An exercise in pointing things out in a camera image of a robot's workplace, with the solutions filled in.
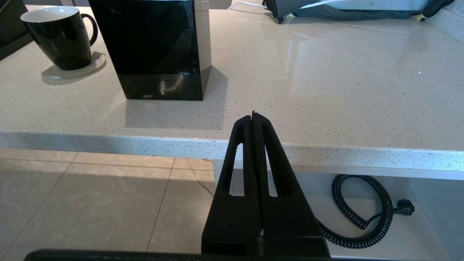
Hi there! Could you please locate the black tissue box white lid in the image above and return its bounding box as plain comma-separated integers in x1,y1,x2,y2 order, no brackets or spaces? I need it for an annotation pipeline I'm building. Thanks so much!
88,0,212,101

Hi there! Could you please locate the black coiled cable with plug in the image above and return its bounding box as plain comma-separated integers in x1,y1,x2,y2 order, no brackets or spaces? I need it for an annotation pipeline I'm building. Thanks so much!
315,175,415,249

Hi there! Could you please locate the black serving tray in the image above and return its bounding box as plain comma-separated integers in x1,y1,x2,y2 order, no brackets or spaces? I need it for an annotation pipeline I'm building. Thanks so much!
0,33,34,61

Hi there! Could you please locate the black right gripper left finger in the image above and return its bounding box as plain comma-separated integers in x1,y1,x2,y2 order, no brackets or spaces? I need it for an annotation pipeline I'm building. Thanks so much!
201,115,262,254

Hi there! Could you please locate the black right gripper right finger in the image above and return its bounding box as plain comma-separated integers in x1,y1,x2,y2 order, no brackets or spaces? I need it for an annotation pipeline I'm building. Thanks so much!
253,112,331,255

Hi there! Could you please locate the silver microwave oven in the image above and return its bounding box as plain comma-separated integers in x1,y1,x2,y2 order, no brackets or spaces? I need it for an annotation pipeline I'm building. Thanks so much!
301,0,435,11

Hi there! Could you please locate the black mug white inside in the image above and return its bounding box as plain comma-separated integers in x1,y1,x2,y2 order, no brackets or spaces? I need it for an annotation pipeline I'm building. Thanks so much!
21,6,99,71

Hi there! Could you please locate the black organizer box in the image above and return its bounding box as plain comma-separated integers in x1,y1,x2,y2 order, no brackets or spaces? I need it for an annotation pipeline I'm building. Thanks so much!
0,0,29,47

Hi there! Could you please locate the round white coaster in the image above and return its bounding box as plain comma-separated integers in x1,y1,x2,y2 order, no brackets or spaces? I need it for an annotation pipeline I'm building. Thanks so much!
42,51,106,81

